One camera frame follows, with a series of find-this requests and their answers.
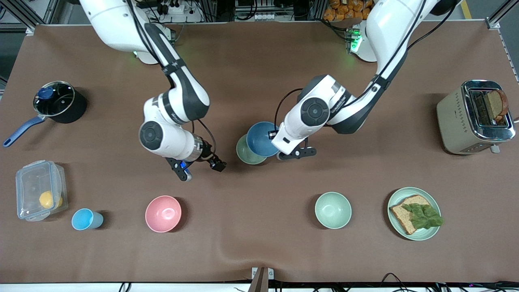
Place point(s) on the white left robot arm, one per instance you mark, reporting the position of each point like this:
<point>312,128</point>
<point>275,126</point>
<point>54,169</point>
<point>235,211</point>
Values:
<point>389,24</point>

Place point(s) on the green lettuce leaf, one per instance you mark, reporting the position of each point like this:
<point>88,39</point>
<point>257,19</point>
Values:
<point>425,217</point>

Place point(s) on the clear plastic lidded container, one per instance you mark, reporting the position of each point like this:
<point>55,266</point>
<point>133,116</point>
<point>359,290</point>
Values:
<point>34,186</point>

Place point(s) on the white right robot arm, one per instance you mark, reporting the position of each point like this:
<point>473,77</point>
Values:
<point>121,24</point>

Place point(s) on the orange snack bags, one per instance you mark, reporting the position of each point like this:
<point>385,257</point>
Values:
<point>348,10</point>

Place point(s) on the blue plastic cup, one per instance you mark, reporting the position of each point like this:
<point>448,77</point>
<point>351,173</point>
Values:
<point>83,219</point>

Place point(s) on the glass lid with blue knob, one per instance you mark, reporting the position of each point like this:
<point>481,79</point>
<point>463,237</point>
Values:
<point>56,101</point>

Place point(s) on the pink bowl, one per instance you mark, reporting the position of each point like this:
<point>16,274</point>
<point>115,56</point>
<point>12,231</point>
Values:
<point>163,213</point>

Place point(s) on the blue bowl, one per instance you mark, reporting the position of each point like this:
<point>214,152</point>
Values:
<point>259,140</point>

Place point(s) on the small white power strip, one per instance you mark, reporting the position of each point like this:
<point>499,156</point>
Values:
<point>267,17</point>

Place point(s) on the aluminium frame profile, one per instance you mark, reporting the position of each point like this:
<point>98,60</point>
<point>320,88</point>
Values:
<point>32,12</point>
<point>500,14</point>

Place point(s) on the green bowl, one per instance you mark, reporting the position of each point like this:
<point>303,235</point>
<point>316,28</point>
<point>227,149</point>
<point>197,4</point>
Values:
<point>333,210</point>
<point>243,155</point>

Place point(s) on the white power strip with plugs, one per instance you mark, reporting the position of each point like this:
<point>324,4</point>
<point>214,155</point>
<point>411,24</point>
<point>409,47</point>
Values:
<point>178,8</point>

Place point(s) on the brown table cloth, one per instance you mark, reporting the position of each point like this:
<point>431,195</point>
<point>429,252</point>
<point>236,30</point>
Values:
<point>259,243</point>

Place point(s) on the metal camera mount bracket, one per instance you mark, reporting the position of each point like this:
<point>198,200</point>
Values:
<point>261,278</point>

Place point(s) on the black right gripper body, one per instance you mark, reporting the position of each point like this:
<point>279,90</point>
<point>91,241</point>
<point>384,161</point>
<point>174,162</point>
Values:
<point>207,156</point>

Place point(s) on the yellow lemon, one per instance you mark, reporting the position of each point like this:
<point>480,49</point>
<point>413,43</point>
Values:
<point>46,199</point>

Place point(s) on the brown bread slice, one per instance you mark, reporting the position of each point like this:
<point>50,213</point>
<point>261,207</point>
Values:
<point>401,215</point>

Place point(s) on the brown toast slice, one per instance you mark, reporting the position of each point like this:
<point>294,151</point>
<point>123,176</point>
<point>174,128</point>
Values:
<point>495,104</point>

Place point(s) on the beige and chrome toaster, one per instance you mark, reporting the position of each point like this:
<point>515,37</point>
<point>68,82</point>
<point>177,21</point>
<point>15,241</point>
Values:
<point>452,121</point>

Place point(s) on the green plate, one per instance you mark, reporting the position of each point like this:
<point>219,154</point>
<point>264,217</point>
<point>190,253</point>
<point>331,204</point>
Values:
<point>434,233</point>

